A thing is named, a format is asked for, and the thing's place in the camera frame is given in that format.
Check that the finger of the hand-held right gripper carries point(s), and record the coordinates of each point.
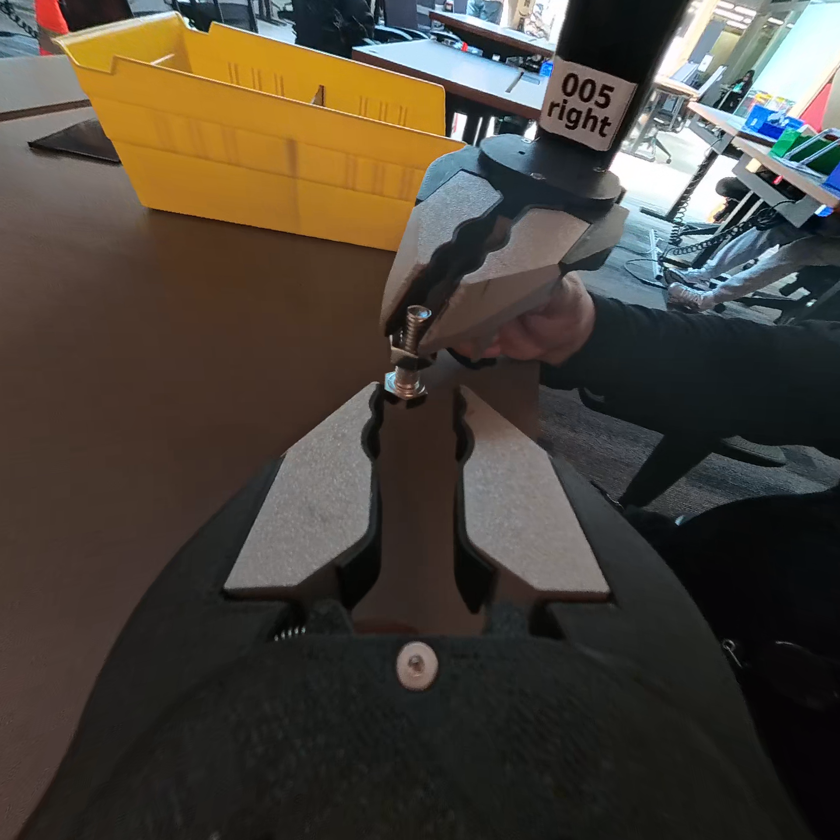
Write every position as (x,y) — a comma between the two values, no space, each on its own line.
(525,249)
(446,210)

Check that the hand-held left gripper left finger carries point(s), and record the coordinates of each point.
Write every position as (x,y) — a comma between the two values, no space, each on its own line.
(308,512)

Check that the brown office table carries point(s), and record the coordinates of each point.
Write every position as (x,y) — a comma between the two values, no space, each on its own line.
(459,79)

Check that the steel bolt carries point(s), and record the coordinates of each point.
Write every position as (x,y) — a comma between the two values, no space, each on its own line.
(418,331)

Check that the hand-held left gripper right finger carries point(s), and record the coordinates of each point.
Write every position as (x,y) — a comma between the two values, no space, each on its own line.
(531,518)

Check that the yellow plastic bin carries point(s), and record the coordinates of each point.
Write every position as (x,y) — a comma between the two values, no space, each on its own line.
(229,184)

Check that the person's right hand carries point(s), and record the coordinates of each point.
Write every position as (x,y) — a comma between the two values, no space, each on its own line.
(551,321)

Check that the black flat plate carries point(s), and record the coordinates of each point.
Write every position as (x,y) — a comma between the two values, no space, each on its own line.
(79,141)

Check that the green plastic bin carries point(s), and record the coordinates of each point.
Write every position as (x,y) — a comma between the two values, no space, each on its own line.
(797,148)

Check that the grey office desk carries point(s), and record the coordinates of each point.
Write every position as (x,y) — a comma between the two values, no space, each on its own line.
(722,121)

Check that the person's right forearm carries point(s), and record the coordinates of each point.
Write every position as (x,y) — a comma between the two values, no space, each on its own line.
(689,367)

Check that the blue plastic bin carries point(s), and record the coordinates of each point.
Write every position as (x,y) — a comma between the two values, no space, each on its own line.
(768,121)

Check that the orange traffic cone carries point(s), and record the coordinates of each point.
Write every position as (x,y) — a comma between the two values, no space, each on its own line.
(51,19)

